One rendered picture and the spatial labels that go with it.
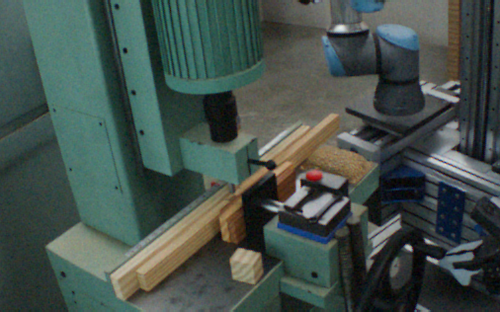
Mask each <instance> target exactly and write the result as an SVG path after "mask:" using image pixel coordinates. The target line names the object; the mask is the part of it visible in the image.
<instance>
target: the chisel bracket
mask: <svg viewBox="0 0 500 312"><path fill-rule="evenodd" d="M238 133H239V134H238V136H237V138H236V139H235V140H233V141H230V142H226V143H215V142H213V141H211V140H210V136H209V129H208V123H205V122H202V121H201V122H200V123H198V124H196V125H195V126H193V128H192V129H190V130H189V131H187V132H186V133H184V134H183V135H181V136H180V137H179V144H180V149H181V155H182V160H183V165H184V168H185V169H188V170H191V171H194V172H197V173H200V174H203V175H207V176H210V177H213V178H216V179H219V180H222V181H225V182H228V183H231V184H235V185H238V186H239V185H241V184H242V183H244V182H245V181H246V180H247V179H248V178H250V177H251V176H252V175H253V174H255V173H256V172H257V171H258V170H260V169H261V166H257V165H251V164H248V163H247V161H248V159H255V160H260V154H259V146H258V138H257V136H256V135H253V134H249V133H245V132H241V131H238Z"/></svg>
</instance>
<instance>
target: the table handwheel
mask: <svg viewBox="0 0 500 312"><path fill-rule="evenodd" d="M421 233H422V232H420V231H418V230H417V229H415V228H412V227H406V228H403V229H400V230H398V232H396V233H395V234H394V235H393V236H391V237H390V238H389V239H388V241H387V242H386V243H385V244H384V245H383V247H382V248H381V249H380V251H379V252H378V254H377V256H376V257H375V260H374V261H373V263H372V265H371V267H370V269H369V270H368V272H367V274H366V277H365V279H364V281H363V284H359V283H356V282H355V285H356V292H357V300H356V303H355V306H354V310H353V312H371V309H372V312H415V310H416V307H417V304H418V300H419V297H420V293H421V289H422V284H423V280H424V277H425V273H426V265H427V256H425V255H424V254H420V253H418V252H416V251H415V250H414V248H415V244H416V243H417V242H421V243H426V242H425V239H424V237H423V235H422V234H421ZM407 243H410V244H411V247H412V252H413V258H412V270H411V277H410V278H409V279H408V280H407V281H406V282H405V283H404V284H403V285H402V286H401V287H399V288H398V289H397V288H392V287H391V285H390V275H389V270H388V268H389V267H390V265H391V263H392V262H393V260H394V259H395V257H396V256H397V254H398V253H399V252H400V251H401V249H402V248H403V247H404V246H405V245H406V244H407ZM380 284H381V285H382V287H381V288H380V289H378V288H379V286H380Z"/></svg>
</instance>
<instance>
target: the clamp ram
mask: <svg viewBox="0 0 500 312"><path fill-rule="evenodd" d="M242 202H243V210H244V217H245V224H246V231H247V234H249V235H251V236H253V235H255V234H256V233H257V232H258V231H259V230H260V229H261V228H262V227H263V226H264V225H266V224H267V223H268V222H269V221H270V220H271V219H272V218H273V217H274V216H275V215H278V209H279V208H280V207H281V206H282V205H283V203H281V202H279V196H278V187H277V177H276V173H274V172H269V173H267V174H266V175H265V176H264V177H263V178H261V179H260V180H259V181H258V182H257V183H255V184H254V185H253V186H252V187H250V188H249V189H248V190H247V191H246V192H244V193H243V194H242Z"/></svg>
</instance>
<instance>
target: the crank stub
mask: <svg viewBox="0 0 500 312"><path fill-rule="evenodd" d="M414 250H415V251H416V252H418V253H420V254H424V255H425V256H427V257H430V258H432V259H434V260H440V259H443V258H444V257H445V255H446V251H445V250H444V247H441V246H438V245H431V244H427V243H421V242H417V243H416V244H415V248H414Z"/></svg>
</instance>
